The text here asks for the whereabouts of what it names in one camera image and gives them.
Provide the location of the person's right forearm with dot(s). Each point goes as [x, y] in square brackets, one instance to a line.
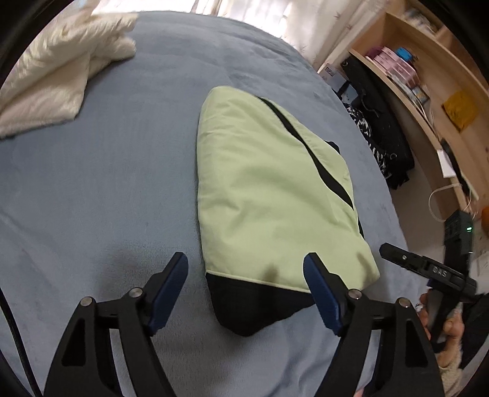
[450, 378]

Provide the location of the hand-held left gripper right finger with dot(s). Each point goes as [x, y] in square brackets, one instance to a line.
[323, 294]

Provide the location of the row of small cases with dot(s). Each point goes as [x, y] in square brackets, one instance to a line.
[420, 21]

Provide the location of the white printed carton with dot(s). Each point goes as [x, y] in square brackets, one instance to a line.
[334, 76]

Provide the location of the black hanging bag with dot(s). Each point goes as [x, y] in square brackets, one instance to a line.
[386, 126]

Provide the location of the yellow packet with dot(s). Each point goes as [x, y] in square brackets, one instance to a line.
[460, 110]

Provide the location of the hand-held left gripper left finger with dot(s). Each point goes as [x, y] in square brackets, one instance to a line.
[170, 294]

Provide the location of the green and black hooded jacket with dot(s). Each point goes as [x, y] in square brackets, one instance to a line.
[259, 191]

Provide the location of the stack of pink boxes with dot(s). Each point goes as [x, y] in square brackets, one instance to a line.
[393, 68]

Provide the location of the curved wooden bookshelf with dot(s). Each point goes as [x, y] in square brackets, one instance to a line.
[439, 76]

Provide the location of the bed with blue cover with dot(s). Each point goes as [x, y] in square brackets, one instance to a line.
[114, 191]

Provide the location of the white leaf print curtain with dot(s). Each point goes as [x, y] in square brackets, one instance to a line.
[328, 26]
[237, 11]

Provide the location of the small blue box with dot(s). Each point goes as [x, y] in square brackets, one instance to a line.
[404, 54]

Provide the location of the cream puffer jacket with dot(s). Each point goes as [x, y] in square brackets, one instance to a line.
[49, 76]

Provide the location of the white notepad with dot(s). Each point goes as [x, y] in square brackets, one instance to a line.
[447, 163]

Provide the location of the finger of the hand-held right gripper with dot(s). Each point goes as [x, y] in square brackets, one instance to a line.
[405, 258]

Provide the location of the person's right hand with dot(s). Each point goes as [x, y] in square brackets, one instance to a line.
[454, 332]

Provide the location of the black white patterned cloth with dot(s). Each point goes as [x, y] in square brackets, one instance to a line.
[363, 126]

